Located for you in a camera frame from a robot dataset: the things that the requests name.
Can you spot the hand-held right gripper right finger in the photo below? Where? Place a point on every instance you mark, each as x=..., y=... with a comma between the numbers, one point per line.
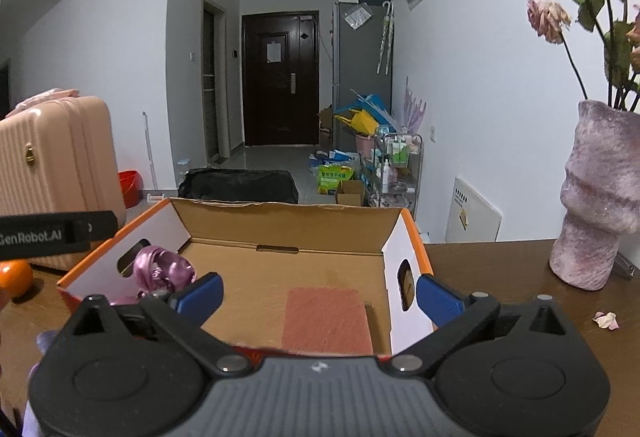
x=436, y=299

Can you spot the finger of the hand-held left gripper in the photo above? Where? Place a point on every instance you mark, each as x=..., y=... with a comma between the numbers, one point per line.
x=105, y=223

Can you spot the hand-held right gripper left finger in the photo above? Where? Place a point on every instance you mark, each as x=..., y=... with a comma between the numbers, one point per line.
x=200, y=293

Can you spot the orange and white cardboard box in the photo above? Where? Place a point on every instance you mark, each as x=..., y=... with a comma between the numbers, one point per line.
x=240, y=219

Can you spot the red bucket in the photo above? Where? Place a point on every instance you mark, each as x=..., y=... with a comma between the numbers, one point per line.
x=129, y=189

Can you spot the orange fruit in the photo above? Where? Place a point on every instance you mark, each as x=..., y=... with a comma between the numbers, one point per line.
x=14, y=279

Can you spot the pink ribbed suitcase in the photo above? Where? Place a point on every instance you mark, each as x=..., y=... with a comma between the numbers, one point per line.
x=55, y=162

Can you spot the white mop stick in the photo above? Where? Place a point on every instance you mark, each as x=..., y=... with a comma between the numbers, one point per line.
x=150, y=157

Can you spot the white leaning board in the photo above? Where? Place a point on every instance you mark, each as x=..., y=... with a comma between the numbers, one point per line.
x=472, y=214

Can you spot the red-brown flat pad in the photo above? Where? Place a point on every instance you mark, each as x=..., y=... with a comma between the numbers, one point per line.
x=325, y=322

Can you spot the black duffel bag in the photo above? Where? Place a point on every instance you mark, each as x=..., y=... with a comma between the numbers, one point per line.
x=237, y=184

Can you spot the small brown cardboard box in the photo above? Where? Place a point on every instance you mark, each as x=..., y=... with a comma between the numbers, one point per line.
x=351, y=194

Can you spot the metal rolling cart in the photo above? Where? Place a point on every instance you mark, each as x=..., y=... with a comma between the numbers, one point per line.
x=397, y=167

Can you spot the pink cloth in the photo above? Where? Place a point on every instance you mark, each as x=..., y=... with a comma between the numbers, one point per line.
x=45, y=98

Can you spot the green printed bag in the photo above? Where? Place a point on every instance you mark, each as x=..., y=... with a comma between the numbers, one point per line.
x=335, y=179

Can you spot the pink bucket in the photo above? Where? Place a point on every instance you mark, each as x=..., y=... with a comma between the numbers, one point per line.
x=366, y=146

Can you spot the fallen pink petal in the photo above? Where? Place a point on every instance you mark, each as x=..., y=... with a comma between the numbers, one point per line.
x=605, y=320

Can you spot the pink fuzzy vase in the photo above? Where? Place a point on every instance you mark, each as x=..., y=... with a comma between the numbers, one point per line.
x=595, y=197

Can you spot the purple decorative branches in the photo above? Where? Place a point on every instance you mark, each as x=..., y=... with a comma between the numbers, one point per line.
x=414, y=109

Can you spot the small black object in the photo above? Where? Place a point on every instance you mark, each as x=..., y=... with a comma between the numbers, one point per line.
x=626, y=264

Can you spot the blue and yellow bags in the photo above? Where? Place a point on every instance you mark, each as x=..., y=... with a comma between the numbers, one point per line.
x=365, y=114

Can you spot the dark brown entrance door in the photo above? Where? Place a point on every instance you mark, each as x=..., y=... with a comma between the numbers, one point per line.
x=280, y=107

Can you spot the grey refrigerator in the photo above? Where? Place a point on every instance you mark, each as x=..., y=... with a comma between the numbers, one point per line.
x=360, y=62

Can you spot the folded pale umbrella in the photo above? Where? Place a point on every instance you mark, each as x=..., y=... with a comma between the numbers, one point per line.
x=385, y=37

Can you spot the clear plastic bag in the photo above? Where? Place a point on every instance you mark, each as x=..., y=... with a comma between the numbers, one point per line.
x=357, y=17

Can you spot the dried pink flower bouquet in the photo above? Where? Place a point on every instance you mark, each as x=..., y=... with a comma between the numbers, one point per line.
x=547, y=19

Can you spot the white wall outlet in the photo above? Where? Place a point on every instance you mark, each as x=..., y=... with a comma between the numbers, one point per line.
x=432, y=133

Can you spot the side door frame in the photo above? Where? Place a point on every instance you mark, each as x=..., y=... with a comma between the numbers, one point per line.
x=212, y=77

